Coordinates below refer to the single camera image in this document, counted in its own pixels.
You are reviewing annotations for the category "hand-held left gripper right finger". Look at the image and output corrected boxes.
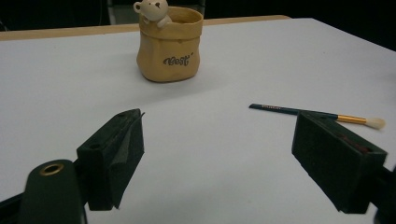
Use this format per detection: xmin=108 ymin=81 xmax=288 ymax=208
xmin=291 ymin=110 xmax=389 ymax=215

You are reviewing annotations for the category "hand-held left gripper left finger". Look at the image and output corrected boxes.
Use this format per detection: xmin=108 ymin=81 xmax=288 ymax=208
xmin=76 ymin=107 xmax=146 ymax=212

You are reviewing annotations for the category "tan bear pen holder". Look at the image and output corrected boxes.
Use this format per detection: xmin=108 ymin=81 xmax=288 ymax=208
xmin=133 ymin=0 xmax=205 ymax=83

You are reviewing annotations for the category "white table cover board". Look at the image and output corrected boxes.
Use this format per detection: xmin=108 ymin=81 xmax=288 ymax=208
xmin=0 ymin=17 xmax=396 ymax=224

